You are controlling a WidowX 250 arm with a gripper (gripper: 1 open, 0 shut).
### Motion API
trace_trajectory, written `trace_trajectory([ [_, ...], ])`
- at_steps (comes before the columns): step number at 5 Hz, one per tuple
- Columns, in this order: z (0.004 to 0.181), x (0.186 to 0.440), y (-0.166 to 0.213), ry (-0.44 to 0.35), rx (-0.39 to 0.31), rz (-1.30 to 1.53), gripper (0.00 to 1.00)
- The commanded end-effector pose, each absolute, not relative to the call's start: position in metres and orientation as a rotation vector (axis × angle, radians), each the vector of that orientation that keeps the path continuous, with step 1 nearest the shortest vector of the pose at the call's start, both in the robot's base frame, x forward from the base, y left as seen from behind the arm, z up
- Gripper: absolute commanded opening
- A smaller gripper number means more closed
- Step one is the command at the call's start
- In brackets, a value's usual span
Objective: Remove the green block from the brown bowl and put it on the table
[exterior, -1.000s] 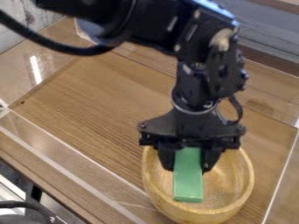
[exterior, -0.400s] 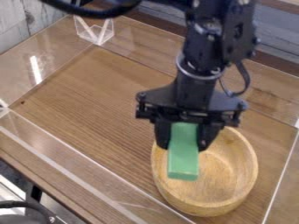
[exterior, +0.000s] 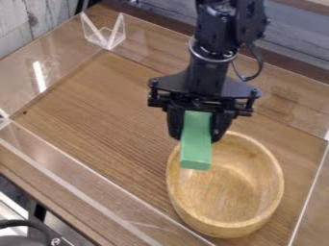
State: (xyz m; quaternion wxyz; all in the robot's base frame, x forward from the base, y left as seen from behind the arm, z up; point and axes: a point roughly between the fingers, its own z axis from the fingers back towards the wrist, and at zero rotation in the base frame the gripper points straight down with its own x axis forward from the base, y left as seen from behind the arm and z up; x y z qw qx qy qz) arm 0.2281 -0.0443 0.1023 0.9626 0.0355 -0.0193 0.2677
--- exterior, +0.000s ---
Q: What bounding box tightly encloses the brown wooden bowl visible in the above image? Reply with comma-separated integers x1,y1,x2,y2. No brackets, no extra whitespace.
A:
166,131,284,238

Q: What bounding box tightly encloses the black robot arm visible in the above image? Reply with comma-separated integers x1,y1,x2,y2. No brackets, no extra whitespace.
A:
149,0,269,141

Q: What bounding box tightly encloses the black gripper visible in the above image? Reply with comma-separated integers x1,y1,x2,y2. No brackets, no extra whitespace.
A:
148,44,264,144

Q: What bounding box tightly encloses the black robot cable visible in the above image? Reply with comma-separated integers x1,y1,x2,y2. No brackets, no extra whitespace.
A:
231,41,265,83

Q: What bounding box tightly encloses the green rectangular block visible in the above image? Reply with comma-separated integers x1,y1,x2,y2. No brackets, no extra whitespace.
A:
181,111,213,170

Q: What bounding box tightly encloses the black cable bottom left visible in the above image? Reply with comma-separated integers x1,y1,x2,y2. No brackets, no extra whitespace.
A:
0,219,53,246

